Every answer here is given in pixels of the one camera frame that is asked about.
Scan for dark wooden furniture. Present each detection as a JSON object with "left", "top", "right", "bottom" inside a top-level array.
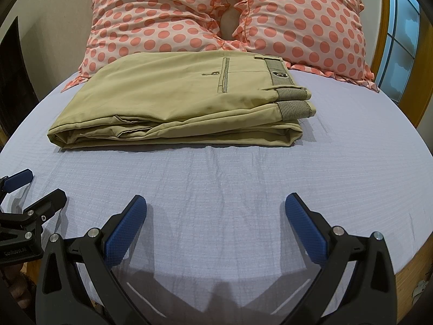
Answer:
[{"left": 0, "top": 16, "right": 38, "bottom": 137}]

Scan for lavender bed sheet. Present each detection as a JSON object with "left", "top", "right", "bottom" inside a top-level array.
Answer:
[{"left": 0, "top": 61, "right": 431, "bottom": 325}]

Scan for khaki pants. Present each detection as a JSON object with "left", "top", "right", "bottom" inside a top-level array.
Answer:
[{"left": 47, "top": 51, "right": 317, "bottom": 150}]

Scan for pink polka dot pillow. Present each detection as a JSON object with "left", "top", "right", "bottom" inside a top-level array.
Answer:
[
  {"left": 216, "top": 0, "right": 381, "bottom": 93},
  {"left": 61, "top": 0, "right": 239, "bottom": 93}
]

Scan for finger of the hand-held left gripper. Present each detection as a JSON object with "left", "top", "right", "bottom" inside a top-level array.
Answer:
[
  {"left": 0, "top": 190, "right": 67, "bottom": 232},
  {"left": 0, "top": 169, "right": 34, "bottom": 197}
]

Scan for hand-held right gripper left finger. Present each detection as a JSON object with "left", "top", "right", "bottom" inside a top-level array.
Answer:
[{"left": 35, "top": 194, "right": 159, "bottom": 325}]

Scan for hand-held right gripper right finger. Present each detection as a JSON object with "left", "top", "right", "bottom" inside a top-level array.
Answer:
[{"left": 283, "top": 193, "right": 397, "bottom": 325}]

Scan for wooden bed frame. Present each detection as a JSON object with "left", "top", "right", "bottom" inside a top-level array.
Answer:
[{"left": 393, "top": 242, "right": 433, "bottom": 325}]

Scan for wooden framed window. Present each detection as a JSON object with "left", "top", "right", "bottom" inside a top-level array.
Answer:
[{"left": 368, "top": 0, "right": 433, "bottom": 130}]

